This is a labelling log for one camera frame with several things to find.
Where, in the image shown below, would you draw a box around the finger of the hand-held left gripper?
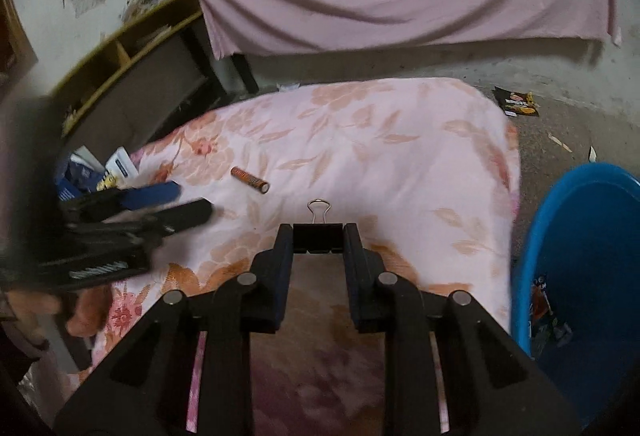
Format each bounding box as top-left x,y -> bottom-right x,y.
59,180 -> 181,223
69,198 -> 214,250

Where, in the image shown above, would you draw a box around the person's left hand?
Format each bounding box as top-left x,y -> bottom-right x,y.
0,288 -> 111,357

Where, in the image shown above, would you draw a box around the blue plastic basin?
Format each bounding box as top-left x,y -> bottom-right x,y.
510,162 -> 640,428

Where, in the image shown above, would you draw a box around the yellow wooden shelf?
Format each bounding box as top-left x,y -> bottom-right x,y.
59,0 -> 212,138

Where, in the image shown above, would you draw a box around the blue packets at left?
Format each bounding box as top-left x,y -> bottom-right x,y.
54,145 -> 121,203

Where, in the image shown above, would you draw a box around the orange cylindrical battery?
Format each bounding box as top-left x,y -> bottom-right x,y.
230,166 -> 271,195

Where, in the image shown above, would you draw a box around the dark blue snack bag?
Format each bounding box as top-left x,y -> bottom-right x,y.
529,273 -> 574,348

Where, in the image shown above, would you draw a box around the white blue small box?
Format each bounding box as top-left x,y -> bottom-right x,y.
104,146 -> 139,183

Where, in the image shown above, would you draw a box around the wooden board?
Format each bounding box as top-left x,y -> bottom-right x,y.
0,0 -> 39,88

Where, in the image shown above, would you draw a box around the dark desk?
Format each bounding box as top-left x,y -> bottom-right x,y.
64,18 -> 259,158

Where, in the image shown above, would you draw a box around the floral pink blanket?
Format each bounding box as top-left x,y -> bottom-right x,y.
19,77 -> 522,436

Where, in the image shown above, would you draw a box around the black snack wrapper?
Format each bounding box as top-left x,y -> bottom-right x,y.
493,85 -> 541,118

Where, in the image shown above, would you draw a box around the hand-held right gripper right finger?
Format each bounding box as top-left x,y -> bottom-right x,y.
344,223 -> 582,436

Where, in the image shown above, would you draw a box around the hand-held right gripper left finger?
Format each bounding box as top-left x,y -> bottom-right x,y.
52,224 -> 294,436

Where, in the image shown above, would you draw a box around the black binder clip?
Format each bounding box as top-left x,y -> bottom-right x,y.
292,199 -> 346,254

